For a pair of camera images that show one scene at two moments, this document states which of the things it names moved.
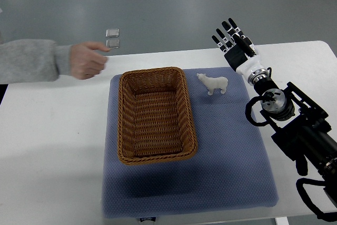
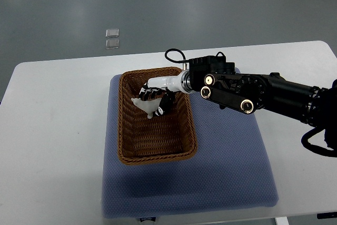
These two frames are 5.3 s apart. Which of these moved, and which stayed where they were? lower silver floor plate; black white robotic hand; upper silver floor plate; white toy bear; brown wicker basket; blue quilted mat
Moved: white toy bear; black white robotic hand
Stayed: lower silver floor plate; upper silver floor plate; brown wicker basket; blue quilted mat
